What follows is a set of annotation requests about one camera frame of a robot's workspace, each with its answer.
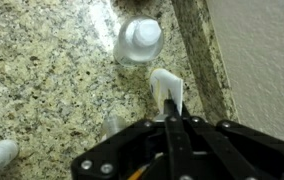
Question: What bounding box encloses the white lotion tube yellow cap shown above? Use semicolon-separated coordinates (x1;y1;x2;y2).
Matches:
148;68;185;118

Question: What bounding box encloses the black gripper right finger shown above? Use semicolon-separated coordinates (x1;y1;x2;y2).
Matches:
181;103;284;180

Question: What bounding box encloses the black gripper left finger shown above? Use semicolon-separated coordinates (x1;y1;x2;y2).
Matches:
71;99;196;180

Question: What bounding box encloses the clear bottle white cap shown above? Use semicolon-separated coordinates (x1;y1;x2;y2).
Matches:
113;14;166;67

